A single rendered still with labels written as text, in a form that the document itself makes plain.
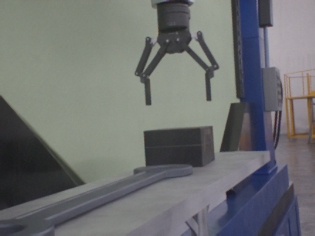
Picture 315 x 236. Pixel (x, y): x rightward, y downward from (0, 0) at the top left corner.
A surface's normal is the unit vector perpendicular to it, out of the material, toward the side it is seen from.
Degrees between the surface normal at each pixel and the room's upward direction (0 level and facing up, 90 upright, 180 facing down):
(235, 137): 37
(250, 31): 90
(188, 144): 90
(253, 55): 90
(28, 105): 90
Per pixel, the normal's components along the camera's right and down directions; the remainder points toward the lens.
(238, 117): -0.25, -0.79
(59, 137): 0.94, -0.07
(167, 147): -0.26, 0.00
